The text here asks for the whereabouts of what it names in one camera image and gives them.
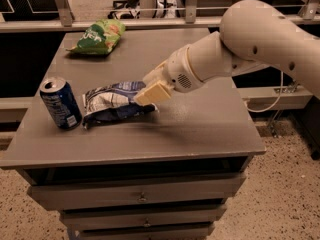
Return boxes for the drawer with knob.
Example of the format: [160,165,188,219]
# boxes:
[60,203,226,230]
[28,173,245,210]

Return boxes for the middle drawer with knob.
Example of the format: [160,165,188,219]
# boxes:
[60,203,226,230]

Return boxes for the grey metal railing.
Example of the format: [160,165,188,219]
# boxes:
[0,0,320,34]

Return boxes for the bottom drawer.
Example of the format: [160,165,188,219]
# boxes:
[68,222,214,240]

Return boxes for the green chip bag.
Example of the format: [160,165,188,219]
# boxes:
[69,19,126,55]

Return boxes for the top drawer with knob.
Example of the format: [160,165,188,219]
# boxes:
[28,173,245,210]

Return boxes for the blue chip bag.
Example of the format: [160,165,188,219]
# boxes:
[82,81,157,129]

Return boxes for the grey drawer cabinet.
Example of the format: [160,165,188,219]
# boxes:
[0,27,267,240]

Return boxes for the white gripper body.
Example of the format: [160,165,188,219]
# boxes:
[163,45,204,93]

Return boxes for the blue pepsi can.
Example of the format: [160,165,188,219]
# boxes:
[39,77,82,130]

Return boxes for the white cable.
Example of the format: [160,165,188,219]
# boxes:
[245,71,285,114]

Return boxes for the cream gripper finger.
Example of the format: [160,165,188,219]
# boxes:
[134,80,173,106]
[142,61,166,84]

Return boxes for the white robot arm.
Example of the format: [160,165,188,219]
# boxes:
[134,0,320,106]

